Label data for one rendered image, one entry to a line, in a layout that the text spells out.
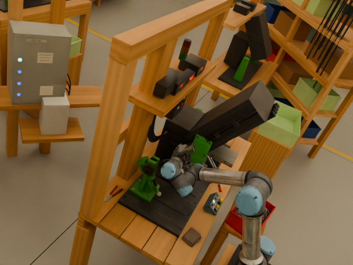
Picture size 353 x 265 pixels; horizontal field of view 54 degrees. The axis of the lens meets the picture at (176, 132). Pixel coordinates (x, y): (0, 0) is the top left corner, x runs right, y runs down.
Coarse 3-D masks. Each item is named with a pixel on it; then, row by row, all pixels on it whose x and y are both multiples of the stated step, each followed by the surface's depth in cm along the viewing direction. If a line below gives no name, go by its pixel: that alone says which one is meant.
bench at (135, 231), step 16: (112, 208) 208; (80, 224) 202; (96, 224) 196; (112, 224) 197; (128, 224) 200; (144, 224) 204; (80, 240) 209; (128, 240) 192; (144, 240) 195; (160, 240) 198; (176, 240) 203; (80, 256) 217; (160, 256) 190
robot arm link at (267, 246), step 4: (264, 236) 184; (264, 240) 181; (268, 240) 182; (264, 244) 178; (268, 244) 179; (272, 244) 180; (264, 248) 176; (268, 248) 177; (272, 248) 178; (264, 252) 175; (268, 252) 175; (272, 252) 176; (264, 256) 174; (268, 256) 176; (268, 260) 177
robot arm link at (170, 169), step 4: (172, 160) 181; (176, 160) 183; (164, 164) 177; (168, 164) 175; (172, 164) 176; (176, 164) 180; (164, 168) 175; (168, 168) 174; (172, 168) 174; (176, 168) 177; (164, 172) 175; (168, 172) 174; (172, 172) 174; (176, 172) 176; (180, 172) 178; (164, 176) 175; (168, 176) 175; (172, 176) 174
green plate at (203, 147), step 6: (198, 138) 223; (204, 138) 221; (198, 144) 223; (204, 144) 222; (210, 144) 221; (192, 150) 226; (198, 150) 224; (204, 150) 223; (192, 156) 227; (198, 156) 225; (204, 156) 224; (192, 162) 227; (198, 162) 226
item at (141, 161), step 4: (140, 160) 208; (144, 160) 207; (140, 164) 209; (144, 164) 208; (140, 168) 210; (148, 180) 213; (152, 180) 214; (148, 184) 213; (152, 184) 215; (156, 184) 215; (152, 188) 215; (156, 188) 214
